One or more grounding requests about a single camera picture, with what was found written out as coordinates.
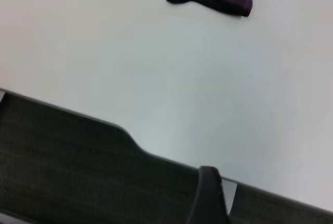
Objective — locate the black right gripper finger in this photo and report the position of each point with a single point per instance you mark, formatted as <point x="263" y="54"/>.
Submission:
<point x="209" y="200"/>

